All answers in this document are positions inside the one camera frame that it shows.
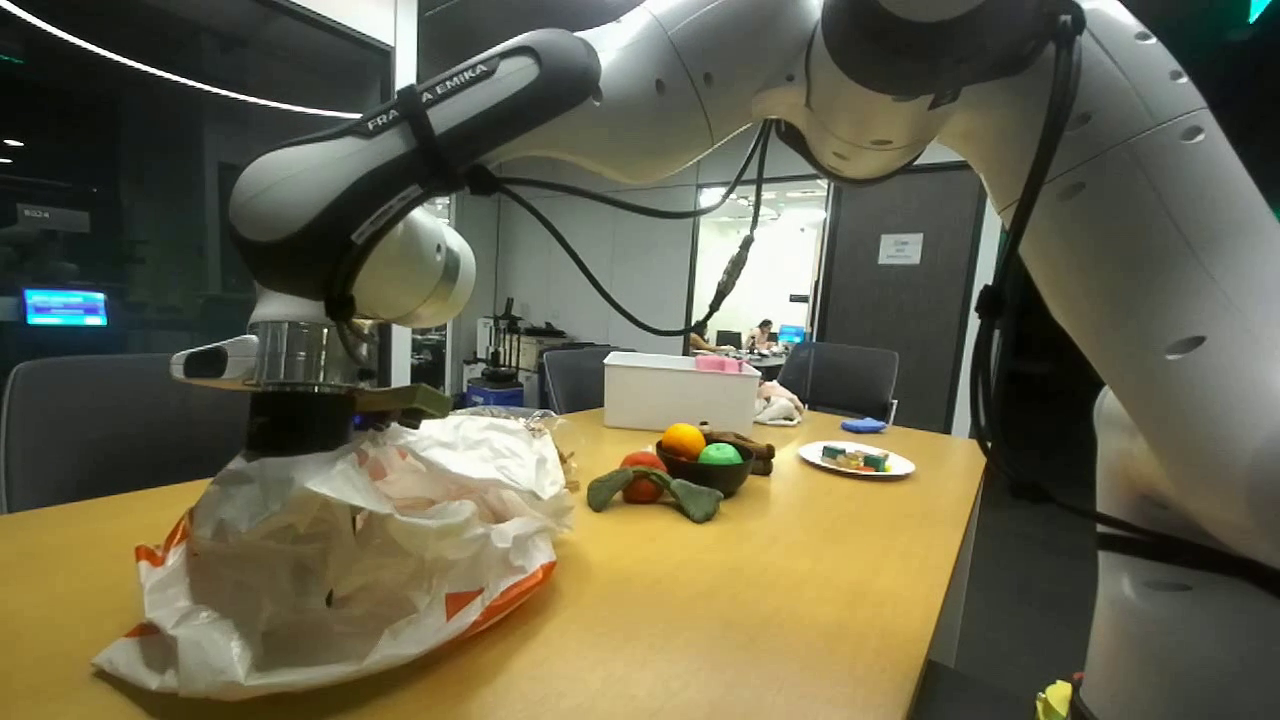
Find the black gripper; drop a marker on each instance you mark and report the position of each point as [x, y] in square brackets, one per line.
[299, 422]

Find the white orange plastic bag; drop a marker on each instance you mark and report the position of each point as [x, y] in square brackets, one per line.
[335, 561]

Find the orange fruit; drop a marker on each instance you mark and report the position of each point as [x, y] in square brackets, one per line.
[683, 442]

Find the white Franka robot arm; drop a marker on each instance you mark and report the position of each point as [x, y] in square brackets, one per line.
[1134, 265]

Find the blue container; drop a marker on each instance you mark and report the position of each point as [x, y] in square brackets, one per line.
[497, 393]

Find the wide grey office chair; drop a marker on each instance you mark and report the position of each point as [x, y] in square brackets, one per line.
[104, 427]

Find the blue lit monitor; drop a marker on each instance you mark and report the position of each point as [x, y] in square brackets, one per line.
[66, 306]

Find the dark office chair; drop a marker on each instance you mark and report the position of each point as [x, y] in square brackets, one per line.
[841, 376]
[571, 376]

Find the red toy tomato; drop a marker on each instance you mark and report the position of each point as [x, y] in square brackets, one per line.
[642, 483]

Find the white box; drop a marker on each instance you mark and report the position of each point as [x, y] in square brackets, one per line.
[683, 393]

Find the green felt leaves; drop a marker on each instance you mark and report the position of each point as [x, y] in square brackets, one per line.
[693, 500]

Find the green ball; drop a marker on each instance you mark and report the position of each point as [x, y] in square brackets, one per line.
[722, 453]

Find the pink item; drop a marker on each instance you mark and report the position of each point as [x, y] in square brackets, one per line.
[722, 362]

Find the green food on plate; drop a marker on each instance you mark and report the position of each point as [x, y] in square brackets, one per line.
[855, 456]

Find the white plate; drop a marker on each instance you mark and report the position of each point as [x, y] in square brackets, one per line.
[857, 467]

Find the blue lid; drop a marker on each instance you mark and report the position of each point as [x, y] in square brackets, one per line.
[864, 422]

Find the dark door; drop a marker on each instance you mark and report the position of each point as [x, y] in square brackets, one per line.
[906, 333]

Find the white paper sign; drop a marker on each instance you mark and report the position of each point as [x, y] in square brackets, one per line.
[902, 249]

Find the yellow green tag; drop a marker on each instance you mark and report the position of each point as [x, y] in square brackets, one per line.
[1053, 699]

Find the olive wrist camera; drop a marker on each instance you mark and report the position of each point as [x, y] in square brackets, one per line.
[401, 402]

